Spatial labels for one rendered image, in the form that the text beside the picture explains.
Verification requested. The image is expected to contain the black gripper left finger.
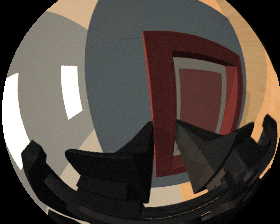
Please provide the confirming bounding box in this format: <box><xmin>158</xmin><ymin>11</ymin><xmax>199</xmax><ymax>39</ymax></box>
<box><xmin>65</xmin><ymin>121</ymin><xmax>154</xmax><ymax>204</ymax></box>

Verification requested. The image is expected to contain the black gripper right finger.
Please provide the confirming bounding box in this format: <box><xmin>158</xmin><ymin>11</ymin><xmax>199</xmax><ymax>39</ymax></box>
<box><xmin>175</xmin><ymin>119</ymin><xmax>254</xmax><ymax>194</ymax></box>

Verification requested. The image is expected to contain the dark red picture frame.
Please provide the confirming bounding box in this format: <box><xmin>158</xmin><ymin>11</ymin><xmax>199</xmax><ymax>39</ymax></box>
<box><xmin>142</xmin><ymin>31</ymin><xmax>244</xmax><ymax>177</ymax></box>

